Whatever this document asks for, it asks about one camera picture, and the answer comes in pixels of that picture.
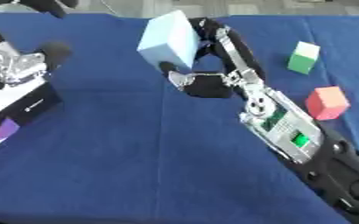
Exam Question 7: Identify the red block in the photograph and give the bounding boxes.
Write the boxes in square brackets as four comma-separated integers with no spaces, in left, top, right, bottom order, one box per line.
[303,86,353,122]

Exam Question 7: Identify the black chair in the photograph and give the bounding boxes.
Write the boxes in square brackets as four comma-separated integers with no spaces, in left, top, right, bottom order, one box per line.
[0,0,81,19]

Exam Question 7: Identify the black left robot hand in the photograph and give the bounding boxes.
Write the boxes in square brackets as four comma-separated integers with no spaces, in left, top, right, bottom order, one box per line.
[0,31,75,90]

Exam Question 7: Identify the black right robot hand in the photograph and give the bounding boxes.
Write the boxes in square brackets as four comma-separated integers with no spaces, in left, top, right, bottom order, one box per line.
[158,17,269,100]

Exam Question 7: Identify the green and white block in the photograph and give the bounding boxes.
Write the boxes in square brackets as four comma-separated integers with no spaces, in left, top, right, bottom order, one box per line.
[285,40,322,75]

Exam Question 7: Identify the light blue block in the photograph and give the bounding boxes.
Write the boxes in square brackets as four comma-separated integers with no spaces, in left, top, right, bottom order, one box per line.
[135,10,203,71]

